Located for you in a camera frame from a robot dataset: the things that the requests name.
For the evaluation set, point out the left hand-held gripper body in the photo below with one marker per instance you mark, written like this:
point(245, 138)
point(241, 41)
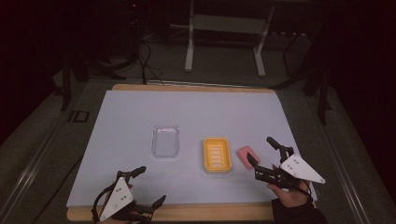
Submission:
point(116, 196)

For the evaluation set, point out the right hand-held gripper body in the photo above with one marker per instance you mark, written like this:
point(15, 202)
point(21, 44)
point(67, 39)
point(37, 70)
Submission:
point(297, 169)

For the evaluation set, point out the pink soap bar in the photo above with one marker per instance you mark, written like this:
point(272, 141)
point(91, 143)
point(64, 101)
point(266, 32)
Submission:
point(246, 154)

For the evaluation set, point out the person's left hand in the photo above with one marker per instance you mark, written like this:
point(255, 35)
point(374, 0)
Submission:
point(130, 217)

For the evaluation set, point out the person's right hand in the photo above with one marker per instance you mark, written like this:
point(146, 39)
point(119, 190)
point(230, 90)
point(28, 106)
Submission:
point(289, 194)

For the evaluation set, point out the wooden table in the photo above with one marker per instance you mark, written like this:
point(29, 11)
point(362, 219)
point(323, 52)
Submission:
point(186, 212)

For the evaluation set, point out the yellow soap dish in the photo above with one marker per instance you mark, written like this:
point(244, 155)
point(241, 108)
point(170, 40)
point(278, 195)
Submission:
point(217, 155)

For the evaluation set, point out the clear plastic tray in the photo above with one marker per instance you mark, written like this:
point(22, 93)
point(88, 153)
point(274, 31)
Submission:
point(165, 142)

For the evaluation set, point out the light blue table mat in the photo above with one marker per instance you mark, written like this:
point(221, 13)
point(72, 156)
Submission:
point(130, 124)

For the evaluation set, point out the black tripod stand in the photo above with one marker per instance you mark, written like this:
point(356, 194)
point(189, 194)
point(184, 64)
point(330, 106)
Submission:
point(67, 77)
point(323, 93)

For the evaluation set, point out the white metal stand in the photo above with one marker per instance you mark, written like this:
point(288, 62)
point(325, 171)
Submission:
point(224, 24)

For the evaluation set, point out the metal floor rail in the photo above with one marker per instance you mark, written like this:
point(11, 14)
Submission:
point(28, 174)
point(345, 174)

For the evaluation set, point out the black rectangular floor frame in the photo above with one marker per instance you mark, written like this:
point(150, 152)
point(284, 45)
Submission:
point(78, 116)

